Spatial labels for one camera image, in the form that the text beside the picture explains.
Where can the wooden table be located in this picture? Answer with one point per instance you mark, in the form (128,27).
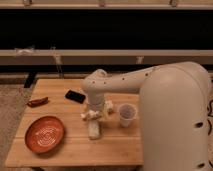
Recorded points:
(118,145)

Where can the black phone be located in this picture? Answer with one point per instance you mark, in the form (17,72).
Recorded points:
(75,96)

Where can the orange ribbed plate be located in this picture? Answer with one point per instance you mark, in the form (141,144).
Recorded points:
(44,134)

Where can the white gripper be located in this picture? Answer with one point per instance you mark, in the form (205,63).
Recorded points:
(101,107)

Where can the long wooden shelf rail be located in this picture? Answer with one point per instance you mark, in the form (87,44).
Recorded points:
(35,57)

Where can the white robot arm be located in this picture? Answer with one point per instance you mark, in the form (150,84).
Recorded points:
(172,109)

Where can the small white bottle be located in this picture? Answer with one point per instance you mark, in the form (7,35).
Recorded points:
(94,130)

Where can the red chili pepper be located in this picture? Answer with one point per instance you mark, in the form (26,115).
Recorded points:
(37,102)

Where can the clear plastic cup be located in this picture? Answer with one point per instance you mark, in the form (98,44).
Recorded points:
(127,113)

